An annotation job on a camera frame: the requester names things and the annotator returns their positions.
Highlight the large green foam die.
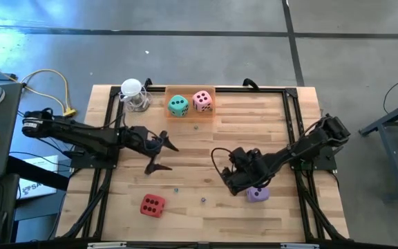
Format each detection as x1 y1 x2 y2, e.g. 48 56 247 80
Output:
167 95 190 118

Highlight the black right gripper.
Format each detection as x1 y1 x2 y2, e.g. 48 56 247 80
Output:
221 147 272 196

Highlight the large pink foam die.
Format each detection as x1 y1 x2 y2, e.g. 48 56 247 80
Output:
191 90 214 113

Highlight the large purple foam die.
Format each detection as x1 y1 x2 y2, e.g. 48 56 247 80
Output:
246 186 270 203

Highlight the white mushroom table lamp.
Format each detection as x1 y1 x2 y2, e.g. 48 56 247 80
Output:
120 78 151 113

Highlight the yellow power cable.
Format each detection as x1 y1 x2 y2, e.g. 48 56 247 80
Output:
19 68 78 118

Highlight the dark blue metal desk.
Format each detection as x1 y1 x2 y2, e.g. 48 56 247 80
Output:
359 93 398 203

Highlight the white printed box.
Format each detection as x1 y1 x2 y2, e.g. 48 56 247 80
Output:
18 154 60 201

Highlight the white lamp cable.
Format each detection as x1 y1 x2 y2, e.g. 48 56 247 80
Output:
118 86 153 113

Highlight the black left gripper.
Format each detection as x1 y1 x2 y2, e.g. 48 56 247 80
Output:
122 125 180 175

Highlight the large red foam die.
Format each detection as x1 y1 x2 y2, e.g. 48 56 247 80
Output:
140 194 167 219

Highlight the black aluminium table frame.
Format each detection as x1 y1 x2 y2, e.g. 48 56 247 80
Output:
55 78 350 243

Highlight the silver aluminium bracket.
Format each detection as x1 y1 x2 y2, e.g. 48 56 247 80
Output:
281 243 320 249
87 241 127 249

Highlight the orange translucent plastic bin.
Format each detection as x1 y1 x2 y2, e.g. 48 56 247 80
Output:
164 85 217 125

